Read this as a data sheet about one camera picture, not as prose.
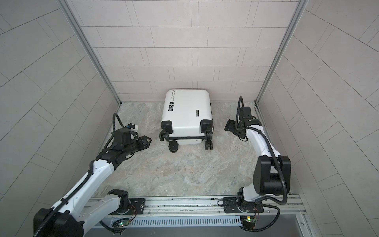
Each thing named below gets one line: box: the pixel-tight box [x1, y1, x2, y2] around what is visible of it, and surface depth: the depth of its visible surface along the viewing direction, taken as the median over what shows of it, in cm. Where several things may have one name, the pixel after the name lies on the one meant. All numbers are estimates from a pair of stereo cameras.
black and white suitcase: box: [159, 88, 214, 154], surface depth 86 cm
